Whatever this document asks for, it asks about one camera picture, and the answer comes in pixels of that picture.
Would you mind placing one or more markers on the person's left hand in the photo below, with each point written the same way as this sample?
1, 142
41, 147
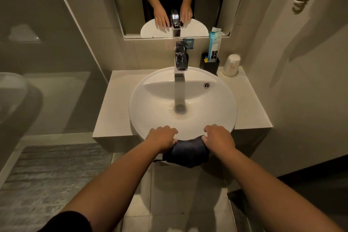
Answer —
160, 139

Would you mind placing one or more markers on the person's right hand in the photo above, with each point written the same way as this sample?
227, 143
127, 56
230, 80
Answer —
220, 142

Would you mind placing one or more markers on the person's left thumb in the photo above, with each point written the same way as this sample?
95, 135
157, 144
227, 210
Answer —
174, 142

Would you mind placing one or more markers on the person's right thumb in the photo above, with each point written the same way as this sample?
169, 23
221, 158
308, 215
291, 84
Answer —
205, 140

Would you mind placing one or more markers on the dark blue cloth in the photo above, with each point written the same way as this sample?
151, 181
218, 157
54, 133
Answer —
187, 153

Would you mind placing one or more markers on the person's right forearm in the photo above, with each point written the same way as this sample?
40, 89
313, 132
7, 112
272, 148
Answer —
266, 199

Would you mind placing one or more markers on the person's left forearm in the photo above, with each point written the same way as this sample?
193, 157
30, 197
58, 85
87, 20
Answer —
117, 185

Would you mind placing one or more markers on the metal sink drain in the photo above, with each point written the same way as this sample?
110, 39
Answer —
180, 108

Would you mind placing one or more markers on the white round sink basin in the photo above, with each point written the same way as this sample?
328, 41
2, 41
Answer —
157, 104

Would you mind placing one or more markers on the black toiletry holder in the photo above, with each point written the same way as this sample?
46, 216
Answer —
211, 67

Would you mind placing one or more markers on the chrome faucet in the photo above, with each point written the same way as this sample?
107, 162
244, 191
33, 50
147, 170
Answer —
181, 59

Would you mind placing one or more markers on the blue white toiletry packet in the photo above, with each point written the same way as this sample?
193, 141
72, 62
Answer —
214, 45

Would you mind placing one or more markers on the black sleeve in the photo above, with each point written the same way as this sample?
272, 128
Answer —
68, 222

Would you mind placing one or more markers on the glass shower partition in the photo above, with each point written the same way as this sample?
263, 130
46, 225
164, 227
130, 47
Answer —
40, 9

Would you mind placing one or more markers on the blue wall sticker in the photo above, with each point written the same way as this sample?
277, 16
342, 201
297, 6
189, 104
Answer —
189, 42

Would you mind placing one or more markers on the wall mirror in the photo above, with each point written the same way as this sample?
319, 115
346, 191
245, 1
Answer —
217, 0

